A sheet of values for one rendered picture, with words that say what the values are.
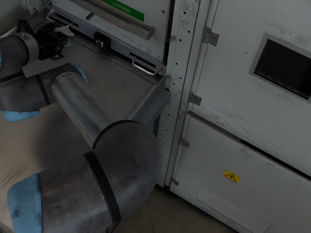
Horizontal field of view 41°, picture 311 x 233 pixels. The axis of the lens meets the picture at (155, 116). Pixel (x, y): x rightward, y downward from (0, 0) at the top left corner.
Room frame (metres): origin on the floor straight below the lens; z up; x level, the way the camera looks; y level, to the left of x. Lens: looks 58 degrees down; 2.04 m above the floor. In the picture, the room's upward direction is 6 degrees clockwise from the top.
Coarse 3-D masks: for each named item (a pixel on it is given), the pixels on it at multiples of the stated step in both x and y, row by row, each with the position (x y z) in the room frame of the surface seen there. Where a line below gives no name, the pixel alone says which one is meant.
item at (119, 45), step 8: (48, 8) 1.12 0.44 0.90; (56, 8) 1.10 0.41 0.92; (56, 16) 1.10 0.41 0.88; (64, 16) 1.09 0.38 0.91; (72, 16) 1.07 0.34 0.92; (80, 24) 1.05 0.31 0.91; (88, 24) 1.04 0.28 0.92; (88, 32) 1.04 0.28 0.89; (104, 32) 1.01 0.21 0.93; (112, 40) 0.99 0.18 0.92; (120, 40) 0.98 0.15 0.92; (112, 48) 0.99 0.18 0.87; (120, 48) 0.97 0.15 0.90; (128, 48) 0.96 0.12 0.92; (136, 48) 0.95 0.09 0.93; (128, 56) 0.96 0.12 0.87; (144, 56) 0.93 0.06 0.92; (152, 56) 0.92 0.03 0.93; (144, 64) 0.93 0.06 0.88; (152, 64) 0.91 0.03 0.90
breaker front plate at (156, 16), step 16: (64, 0) 1.10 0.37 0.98; (96, 0) 1.03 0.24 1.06; (128, 0) 0.97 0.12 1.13; (144, 0) 0.94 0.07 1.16; (160, 0) 0.92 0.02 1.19; (80, 16) 1.07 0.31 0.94; (96, 16) 1.03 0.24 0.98; (128, 16) 0.97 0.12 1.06; (144, 16) 0.94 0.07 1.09; (160, 16) 0.92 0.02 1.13; (112, 32) 1.00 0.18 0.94; (128, 32) 0.97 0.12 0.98; (160, 32) 0.92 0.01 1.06; (144, 48) 0.94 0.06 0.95; (160, 48) 0.91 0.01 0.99
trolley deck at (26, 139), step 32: (32, 64) 0.89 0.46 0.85; (96, 64) 0.93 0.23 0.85; (128, 96) 0.80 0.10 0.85; (160, 96) 0.82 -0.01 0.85; (0, 128) 0.62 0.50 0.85; (32, 128) 0.64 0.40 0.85; (64, 128) 0.65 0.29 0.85; (0, 160) 0.51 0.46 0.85; (32, 160) 0.52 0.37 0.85; (64, 160) 0.53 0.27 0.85; (0, 192) 0.41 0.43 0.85; (0, 224) 0.31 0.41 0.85
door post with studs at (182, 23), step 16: (176, 0) 0.85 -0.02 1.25; (192, 0) 0.83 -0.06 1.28; (176, 16) 0.85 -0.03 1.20; (192, 16) 0.82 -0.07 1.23; (176, 32) 0.85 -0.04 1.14; (192, 32) 0.82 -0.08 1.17; (176, 48) 0.84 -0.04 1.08; (176, 64) 0.84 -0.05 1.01; (176, 80) 0.83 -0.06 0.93; (176, 96) 0.83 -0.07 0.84; (176, 112) 0.82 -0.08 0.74; (160, 176) 0.83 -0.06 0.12
